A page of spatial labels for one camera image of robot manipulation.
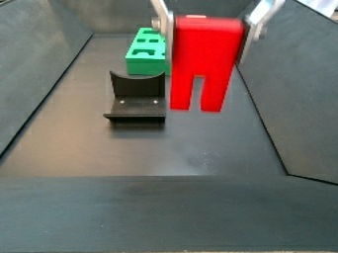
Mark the green shape-sorter board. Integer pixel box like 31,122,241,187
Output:
126,28,170,75

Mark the black curved holder stand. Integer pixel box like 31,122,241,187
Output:
103,72,167,121

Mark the red double-square block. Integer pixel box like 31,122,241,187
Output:
170,16,245,112

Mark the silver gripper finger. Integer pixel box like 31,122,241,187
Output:
151,0,174,64
238,0,285,64

